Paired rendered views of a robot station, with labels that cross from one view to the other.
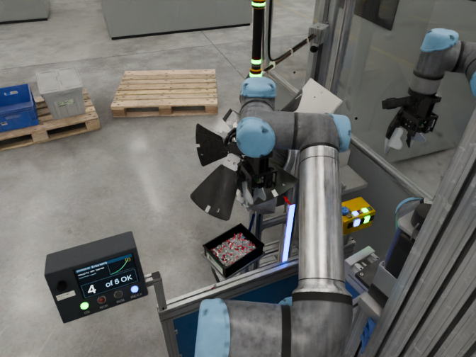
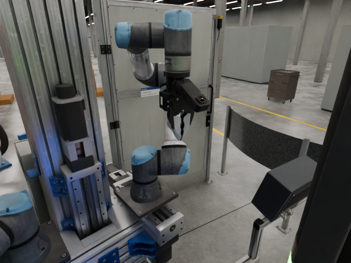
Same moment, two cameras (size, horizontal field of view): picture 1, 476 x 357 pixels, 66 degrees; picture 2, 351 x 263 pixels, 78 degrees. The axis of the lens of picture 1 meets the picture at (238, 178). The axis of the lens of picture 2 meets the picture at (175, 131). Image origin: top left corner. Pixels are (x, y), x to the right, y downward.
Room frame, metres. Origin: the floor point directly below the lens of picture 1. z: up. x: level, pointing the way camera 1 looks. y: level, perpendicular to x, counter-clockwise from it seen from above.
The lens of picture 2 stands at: (1.38, -0.14, 1.72)
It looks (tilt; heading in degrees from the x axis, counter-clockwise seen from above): 23 degrees down; 172
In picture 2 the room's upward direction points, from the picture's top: straight up
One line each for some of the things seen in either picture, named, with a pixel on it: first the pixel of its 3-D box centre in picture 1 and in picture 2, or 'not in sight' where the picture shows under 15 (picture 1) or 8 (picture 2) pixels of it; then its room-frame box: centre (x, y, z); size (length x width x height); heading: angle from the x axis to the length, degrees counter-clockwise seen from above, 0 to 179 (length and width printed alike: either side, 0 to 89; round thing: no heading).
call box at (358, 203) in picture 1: (350, 217); not in sight; (1.11, -0.48, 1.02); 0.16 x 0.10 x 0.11; 114
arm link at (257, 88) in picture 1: (258, 105); (177, 34); (0.74, -0.04, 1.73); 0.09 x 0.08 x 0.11; 176
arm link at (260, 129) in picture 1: (264, 129); (170, 35); (0.64, -0.05, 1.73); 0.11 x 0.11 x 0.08; 86
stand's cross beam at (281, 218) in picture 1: (273, 221); not in sight; (1.53, -0.21, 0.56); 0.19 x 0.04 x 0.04; 114
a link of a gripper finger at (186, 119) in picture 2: (248, 195); (180, 124); (0.73, -0.03, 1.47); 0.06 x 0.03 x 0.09; 25
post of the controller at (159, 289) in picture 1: (159, 291); (255, 239); (0.78, 0.28, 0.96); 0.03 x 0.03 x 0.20; 24
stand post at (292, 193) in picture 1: (290, 214); not in sight; (1.58, -0.31, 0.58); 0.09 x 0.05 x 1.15; 24
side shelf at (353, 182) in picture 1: (329, 171); not in sight; (1.64, -0.52, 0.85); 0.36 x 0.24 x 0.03; 24
